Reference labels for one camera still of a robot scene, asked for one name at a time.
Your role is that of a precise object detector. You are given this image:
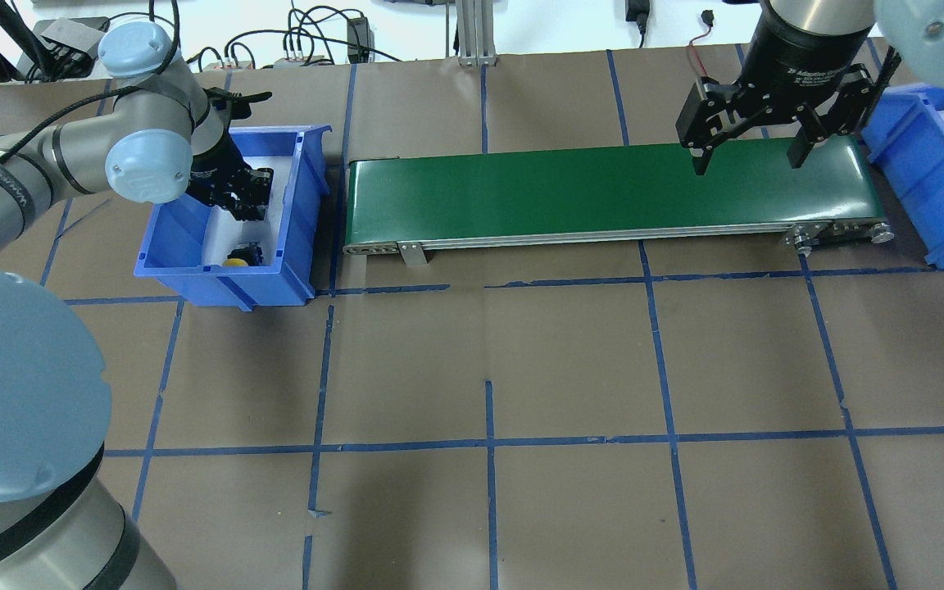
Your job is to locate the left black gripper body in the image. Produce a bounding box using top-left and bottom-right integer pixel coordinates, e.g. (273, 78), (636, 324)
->
(187, 132), (275, 220)

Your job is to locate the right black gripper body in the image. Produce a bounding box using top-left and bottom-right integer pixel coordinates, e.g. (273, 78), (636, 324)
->
(677, 16), (891, 148)

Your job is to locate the yellow push button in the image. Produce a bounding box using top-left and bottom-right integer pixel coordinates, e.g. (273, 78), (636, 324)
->
(221, 242), (265, 268)

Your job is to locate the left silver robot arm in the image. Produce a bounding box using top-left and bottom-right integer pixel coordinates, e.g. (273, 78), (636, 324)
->
(0, 21), (273, 589)

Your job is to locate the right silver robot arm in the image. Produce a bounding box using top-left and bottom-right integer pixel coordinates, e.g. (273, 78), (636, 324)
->
(675, 1), (944, 175)

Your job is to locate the white foam pad left bin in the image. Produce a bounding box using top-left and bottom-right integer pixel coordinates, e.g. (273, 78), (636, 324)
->
(200, 154), (296, 270)

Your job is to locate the left blue plastic bin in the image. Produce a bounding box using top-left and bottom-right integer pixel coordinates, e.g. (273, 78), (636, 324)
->
(134, 125), (331, 312)

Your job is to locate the blue plastic bin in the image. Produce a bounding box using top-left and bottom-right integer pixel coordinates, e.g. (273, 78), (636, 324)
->
(134, 125), (331, 312)
(862, 84), (944, 268)

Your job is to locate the green conveyor belt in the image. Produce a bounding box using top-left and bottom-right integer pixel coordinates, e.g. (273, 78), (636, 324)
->
(344, 137), (894, 265)

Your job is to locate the right blue plastic bin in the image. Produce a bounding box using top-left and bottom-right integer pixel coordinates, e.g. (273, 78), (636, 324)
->
(862, 84), (944, 268)

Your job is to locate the aluminium frame post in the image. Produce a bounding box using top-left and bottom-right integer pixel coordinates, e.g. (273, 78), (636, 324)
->
(456, 0), (498, 67)

